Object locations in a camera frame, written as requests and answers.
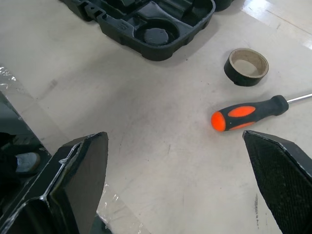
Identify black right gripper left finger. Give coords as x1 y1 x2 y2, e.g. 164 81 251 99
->
0 132 109 234

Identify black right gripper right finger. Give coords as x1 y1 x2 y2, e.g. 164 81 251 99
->
243 130 312 234

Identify orange and black screwdriver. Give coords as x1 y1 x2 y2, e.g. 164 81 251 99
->
210 93 312 133

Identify black tape roll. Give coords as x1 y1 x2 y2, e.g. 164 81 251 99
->
224 48 270 87

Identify black plastic tool case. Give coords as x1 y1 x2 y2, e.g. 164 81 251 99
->
58 0 216 62

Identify grey shoe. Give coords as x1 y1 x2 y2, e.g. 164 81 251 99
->
15 152 41 174

